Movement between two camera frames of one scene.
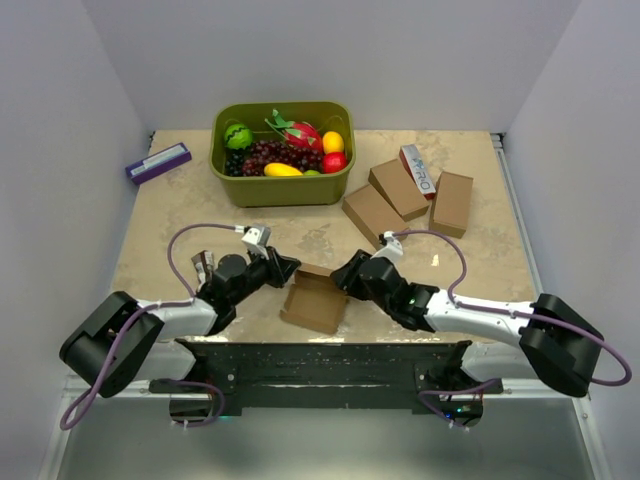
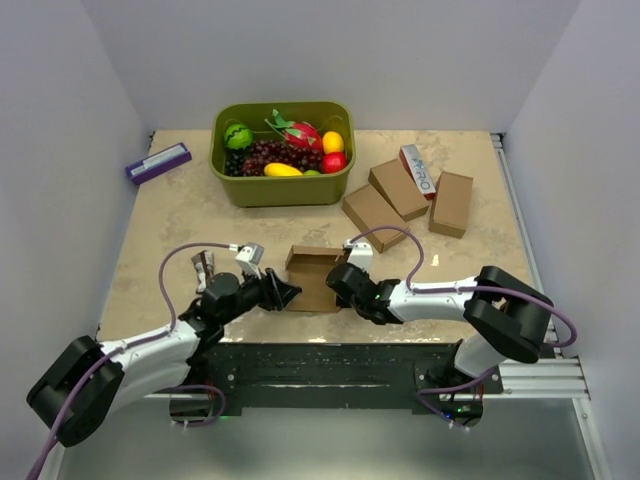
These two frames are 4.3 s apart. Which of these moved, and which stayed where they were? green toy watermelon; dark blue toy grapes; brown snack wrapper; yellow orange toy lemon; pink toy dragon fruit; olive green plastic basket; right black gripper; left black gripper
Moved: left black gripper; right black gripper
Stayed: olive green plastic basket; brown snack wrapper; green toy watermelon; pink toy dragon fruit; dark blue toy grapes; yellow orange toy lemon
